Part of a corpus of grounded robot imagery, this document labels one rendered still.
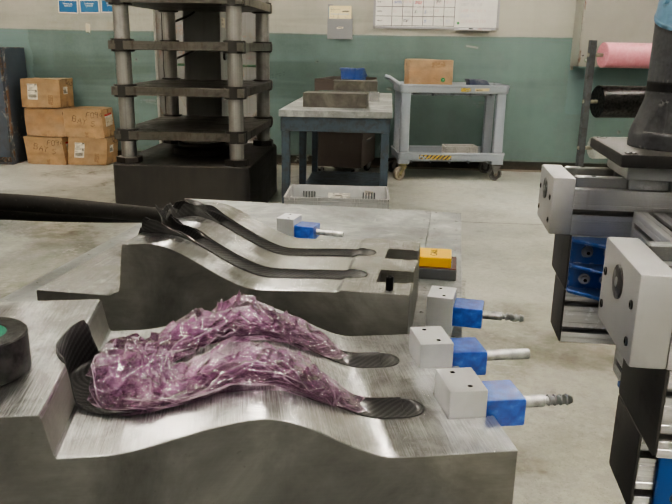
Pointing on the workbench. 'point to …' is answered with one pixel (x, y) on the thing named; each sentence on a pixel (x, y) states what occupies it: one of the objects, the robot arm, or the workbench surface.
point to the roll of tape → (13, 350)
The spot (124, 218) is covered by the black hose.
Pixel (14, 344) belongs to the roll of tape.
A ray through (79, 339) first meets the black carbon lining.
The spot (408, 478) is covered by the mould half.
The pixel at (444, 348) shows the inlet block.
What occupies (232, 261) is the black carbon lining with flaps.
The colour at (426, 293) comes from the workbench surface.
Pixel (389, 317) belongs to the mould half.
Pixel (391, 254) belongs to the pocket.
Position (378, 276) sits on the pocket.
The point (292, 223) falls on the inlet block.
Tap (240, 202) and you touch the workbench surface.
